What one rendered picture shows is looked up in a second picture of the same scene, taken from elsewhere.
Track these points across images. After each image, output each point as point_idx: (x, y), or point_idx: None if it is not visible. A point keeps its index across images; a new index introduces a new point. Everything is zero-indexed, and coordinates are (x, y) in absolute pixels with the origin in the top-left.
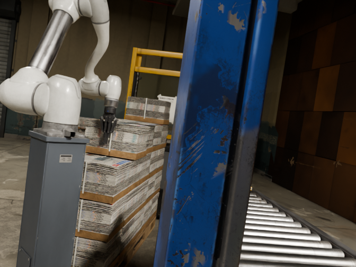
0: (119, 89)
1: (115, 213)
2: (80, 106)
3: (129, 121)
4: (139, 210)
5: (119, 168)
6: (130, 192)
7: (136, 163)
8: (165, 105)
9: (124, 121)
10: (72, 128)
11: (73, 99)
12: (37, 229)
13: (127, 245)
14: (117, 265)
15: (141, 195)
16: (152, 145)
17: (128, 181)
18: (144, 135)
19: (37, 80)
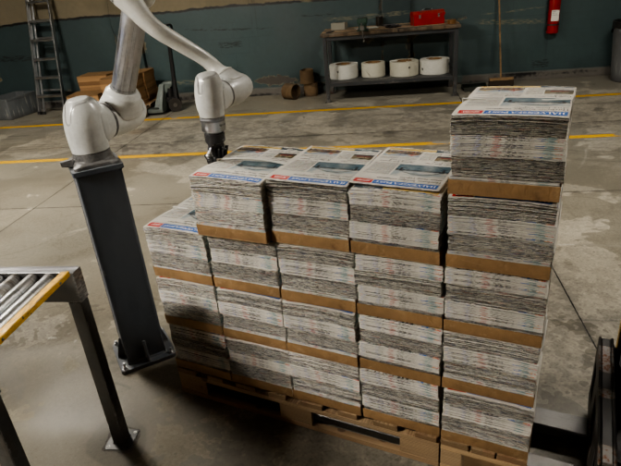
0: (199, 100)
1: (175, 295)
2: (73, 134)
3: (372, 161)
4: (308, 352)
5: (154, 231)
6: (231, 290)
7: (235, 246)
8: (455, 130)
9: (323, 159)
10: (74, 159)
11: (64, 127)
12: (92, 245)
13: (265, 383)
14: (229, 385)
15: (303, 325)
16: (347, 237)
17: (208, 267)
18: (232, 198)
19: (100, 100)
